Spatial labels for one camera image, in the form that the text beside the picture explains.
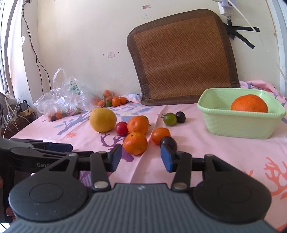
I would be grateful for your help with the person left hand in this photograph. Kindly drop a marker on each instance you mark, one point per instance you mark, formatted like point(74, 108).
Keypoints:
point(6, 210)

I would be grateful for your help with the large orange in basket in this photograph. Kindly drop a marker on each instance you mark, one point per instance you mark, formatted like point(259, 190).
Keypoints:
point(249, 103)

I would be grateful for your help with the small orange tomato pile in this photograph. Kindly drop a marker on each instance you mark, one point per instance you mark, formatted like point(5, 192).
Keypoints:
point(108, 95)

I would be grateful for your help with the brown woven seat cushion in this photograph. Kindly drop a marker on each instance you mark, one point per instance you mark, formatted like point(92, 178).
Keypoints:
point(178, 57)

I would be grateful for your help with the yellow grapefruit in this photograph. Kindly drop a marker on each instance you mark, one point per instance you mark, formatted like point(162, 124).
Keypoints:
point(102, 120)

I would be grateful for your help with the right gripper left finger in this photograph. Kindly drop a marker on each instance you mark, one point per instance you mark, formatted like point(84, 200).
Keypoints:
point(99, 164)

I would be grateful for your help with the dark purple tomato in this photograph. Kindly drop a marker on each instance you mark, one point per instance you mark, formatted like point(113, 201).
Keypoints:
point(181, 118)
point(170, 142)

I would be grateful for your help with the white power strip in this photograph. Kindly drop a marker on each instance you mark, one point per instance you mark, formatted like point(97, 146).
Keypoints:
point(226, 7)

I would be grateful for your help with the pink patterned bedsheet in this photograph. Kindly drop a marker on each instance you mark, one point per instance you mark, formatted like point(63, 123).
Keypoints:
point(264, 160)

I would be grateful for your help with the red cherry tomato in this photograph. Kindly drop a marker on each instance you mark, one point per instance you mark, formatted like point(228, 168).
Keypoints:
point(121, 128)

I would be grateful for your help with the clear plastic bag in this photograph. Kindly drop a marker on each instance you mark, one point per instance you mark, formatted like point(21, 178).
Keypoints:
point(68, 97)

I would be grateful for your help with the green plastic basket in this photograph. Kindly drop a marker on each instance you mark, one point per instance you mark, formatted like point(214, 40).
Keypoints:
point(215, 104)

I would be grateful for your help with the mandarin orange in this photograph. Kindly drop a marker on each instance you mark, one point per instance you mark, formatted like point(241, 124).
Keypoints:
point(138, 124)
point(135, 143)

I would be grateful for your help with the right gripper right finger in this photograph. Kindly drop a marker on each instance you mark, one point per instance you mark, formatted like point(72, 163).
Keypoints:
point(183, 164)

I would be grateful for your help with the dark purple tomato rear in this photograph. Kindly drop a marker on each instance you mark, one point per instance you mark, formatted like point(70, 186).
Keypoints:
point(181, 118)

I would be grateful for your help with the dark purple tomato front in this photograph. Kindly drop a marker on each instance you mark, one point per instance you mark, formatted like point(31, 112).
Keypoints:
point(170, 142)

